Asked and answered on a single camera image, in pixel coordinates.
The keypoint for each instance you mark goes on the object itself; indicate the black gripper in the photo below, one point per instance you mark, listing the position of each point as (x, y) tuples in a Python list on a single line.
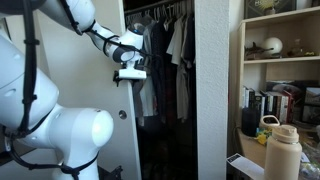
[(116, 78)]

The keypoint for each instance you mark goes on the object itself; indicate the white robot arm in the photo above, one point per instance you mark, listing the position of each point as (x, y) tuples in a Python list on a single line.
[(30, 110)]

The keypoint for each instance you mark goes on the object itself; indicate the white sliding closet door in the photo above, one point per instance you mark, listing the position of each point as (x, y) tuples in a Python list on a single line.
[(83, 83)]

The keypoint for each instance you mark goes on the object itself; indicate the grey blue hanging shirt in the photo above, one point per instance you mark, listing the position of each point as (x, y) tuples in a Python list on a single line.
[(146, 96)]

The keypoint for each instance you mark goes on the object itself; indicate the round metal door pull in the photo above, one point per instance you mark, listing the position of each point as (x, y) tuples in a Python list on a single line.
[(122, 114)]

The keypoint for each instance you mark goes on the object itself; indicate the dark navy hanging shirt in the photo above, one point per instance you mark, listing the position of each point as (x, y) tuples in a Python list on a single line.
[(161, 66)]

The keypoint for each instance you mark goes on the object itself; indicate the closet clothes rod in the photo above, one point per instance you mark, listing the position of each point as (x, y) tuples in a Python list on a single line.
[(156, 6)]

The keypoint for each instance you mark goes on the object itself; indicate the black table clamp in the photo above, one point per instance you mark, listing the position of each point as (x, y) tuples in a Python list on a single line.
[(111, 173)]

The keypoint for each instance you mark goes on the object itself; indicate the white spine book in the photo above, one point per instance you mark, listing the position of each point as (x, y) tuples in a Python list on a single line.
[(245, 97)]

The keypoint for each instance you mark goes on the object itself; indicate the black spine book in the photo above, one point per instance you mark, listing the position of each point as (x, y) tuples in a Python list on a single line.
[(252, 98)]

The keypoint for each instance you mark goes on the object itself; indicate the black cylindrical speaker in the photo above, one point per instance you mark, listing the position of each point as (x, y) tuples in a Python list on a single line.
[(250, 122)]

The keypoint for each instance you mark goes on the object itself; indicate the dark shark figurine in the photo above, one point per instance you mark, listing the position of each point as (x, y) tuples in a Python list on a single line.
[(255, 50)]

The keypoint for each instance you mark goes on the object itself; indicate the wooden desk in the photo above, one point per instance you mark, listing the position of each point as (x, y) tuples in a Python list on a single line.
[(250, 147)]

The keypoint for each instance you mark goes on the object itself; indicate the dark framed picture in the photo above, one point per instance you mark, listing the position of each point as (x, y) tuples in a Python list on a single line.
[(253, 8)]

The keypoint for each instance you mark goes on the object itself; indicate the white paper box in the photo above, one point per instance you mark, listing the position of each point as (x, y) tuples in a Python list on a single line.
[(245, 166)]

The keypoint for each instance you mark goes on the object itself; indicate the yellow green packet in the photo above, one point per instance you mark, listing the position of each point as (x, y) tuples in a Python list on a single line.
[(263, 137)]

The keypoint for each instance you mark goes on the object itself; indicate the white sphere ornament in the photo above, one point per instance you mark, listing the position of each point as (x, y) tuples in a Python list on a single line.
[(272, 45)]

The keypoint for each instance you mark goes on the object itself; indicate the light wooden bookshelf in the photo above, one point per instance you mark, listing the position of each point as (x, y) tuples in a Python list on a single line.
[(283, 60)]

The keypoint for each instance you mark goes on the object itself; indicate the vase with yellow flower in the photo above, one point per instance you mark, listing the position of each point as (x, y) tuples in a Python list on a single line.
[(270, 10)]

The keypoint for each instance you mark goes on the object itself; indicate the red spine book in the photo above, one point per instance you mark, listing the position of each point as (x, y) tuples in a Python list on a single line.
[(289, 106)]

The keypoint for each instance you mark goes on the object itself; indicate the large dark picture book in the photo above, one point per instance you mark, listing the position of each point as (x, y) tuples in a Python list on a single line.
[(293, 87)]

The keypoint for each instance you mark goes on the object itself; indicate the small glass bottle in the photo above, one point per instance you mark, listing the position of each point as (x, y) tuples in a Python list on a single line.
[(296, 49)]

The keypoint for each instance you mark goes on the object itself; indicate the large beige water bottle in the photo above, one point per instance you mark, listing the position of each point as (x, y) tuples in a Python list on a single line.
[(283, 156)]

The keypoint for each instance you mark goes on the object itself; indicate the black framed photo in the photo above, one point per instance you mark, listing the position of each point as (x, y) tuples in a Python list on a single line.
[(311, 106)]

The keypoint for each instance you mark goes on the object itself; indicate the clear plastic bag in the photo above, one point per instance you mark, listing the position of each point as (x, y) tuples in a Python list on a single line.
[(310, 163)]

